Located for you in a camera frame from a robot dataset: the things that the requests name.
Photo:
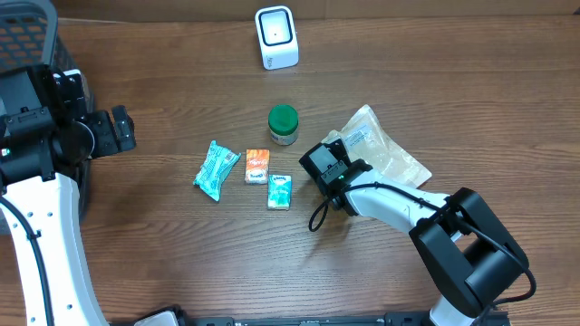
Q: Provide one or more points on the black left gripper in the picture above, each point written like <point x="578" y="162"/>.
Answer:
<point x="111" y="143"/>

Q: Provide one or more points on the white pouch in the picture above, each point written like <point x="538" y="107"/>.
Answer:
<point x="364" y="137"/>

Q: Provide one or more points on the green round lid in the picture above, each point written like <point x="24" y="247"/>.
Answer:
<point x="283" y="123"/>

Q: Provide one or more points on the orange snack packet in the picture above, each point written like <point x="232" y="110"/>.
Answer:
<point x="257" y="166"/>

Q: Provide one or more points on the teal snack packet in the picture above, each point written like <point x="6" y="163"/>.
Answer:
<point x="215" y="169"/>

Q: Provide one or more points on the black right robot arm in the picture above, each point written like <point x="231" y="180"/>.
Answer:
<point x="475" y="263"/>

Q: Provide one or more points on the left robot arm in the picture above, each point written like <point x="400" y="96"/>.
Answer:
<point x="42" y="213"/>

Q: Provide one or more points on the white barcode scanner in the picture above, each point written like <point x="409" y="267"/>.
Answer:
<point x="277" y="38"/>

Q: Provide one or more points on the grey plastic mesh basket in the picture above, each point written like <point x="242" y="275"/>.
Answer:
<point x="27" y="36"/>

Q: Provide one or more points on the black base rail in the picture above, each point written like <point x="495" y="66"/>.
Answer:
<point x="388" y="319"/>

